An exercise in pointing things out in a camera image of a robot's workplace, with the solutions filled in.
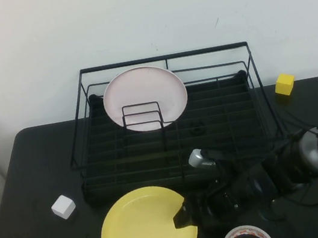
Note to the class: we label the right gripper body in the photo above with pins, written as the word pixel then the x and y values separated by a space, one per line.
pixel 236 197

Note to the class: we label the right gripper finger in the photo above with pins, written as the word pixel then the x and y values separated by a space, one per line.
pixel 185 217

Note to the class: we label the yellow plate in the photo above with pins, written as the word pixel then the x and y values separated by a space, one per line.
pixel 140 229

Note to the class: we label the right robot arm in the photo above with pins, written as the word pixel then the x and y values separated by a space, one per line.
pixel 314 154

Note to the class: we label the pink plate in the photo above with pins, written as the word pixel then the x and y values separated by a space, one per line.
pixel 141 88

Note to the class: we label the yellow cube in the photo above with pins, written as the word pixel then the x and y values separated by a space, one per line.
pixel 284 85

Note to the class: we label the white cube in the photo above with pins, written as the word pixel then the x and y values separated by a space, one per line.
pixel 63 206

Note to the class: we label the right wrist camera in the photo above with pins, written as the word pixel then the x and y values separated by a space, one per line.
pixel 197 158

